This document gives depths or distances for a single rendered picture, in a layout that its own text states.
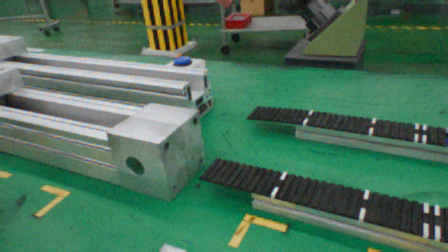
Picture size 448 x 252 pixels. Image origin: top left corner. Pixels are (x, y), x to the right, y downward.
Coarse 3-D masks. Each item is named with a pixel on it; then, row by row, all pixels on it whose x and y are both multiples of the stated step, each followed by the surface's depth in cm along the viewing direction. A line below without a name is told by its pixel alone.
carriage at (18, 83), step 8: (0, 72) 66; (8, 72) 66; (16, 72) 68; (0, 80) 65; (8, 80) 67; (16, 80) 68; (0, 88) 66; (8, 88) 67; (16, 88) 68; (0, 96) 67; (0, 104) 68
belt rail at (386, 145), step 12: (300, 132) 59; (312, 132) 58; (324, 132) 57; (336, 132) 56; (348, 144) 56; (360, 144) 55; (372, 144) 54; (384, 144) 54; (396, 144) 52; (408, 144) 51; (420, 144) 50; (408, 156) 52; (420, 156) 51; (432, 156) 50; (444, 156) 50
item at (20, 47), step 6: (0, 36) 96; (6, 36) 96; (0, 42) 89; (6, 42) 90; (12, 42) 91; (18, 42) 93; (24, 42) 94; (0, 48) 89; (6, 48) 90; (12, 48) 91; (18, 48) 93; (24, 48) 94; (0, 54) 89; (6, 54) 90; (12, 54) 92; (18, 54) 93; (0, 60) 90; (6, 60) 92; (12, 60) 93
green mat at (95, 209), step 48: (240, 96) 77; (288, 96) 75; (336, 96) 73; (384, 96) 71; (432, 96) 69; (240, 144) 59; (288, 144) 58; (336, 144) 57; (0, 192) 53; (48, 192) 52; (96, 192) 51; (192, 192) 49; (240, 192) 48; (384, 192) 46; (432, 192) 45; (0, 240) 44; (48, 240) 43; (96, 240) 43; (144, 240) 42; (192, 240) 41; (288, 240) 40; (336, 240) 39
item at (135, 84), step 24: (24, 72) 82; (48, 72) 78; (72, 72) 75; (96, 72) 74; (120, 72) 78; (144, 72) 75; (168, 72) 72; (192, 72) 69; (96, 96) 76; (120, 96) 71; (144, 96) 68; (168, 96) 65; (192, 96) 68
